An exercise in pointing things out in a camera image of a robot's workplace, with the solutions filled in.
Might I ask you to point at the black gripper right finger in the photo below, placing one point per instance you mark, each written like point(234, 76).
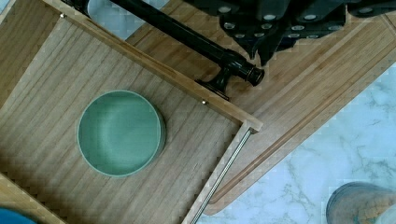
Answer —
point(286, 21)

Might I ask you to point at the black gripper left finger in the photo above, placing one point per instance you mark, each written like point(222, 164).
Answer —
point(248, 22)

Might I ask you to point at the bamboo cutting board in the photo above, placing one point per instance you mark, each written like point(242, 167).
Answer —
point(302, 89)

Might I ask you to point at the green round bowl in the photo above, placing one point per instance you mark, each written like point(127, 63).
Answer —
point(120, 133)

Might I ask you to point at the grey wooden cup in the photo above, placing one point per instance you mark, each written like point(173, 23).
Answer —
point(360, 203)

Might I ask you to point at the blue object at corner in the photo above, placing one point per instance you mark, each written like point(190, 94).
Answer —
point(11, 217)

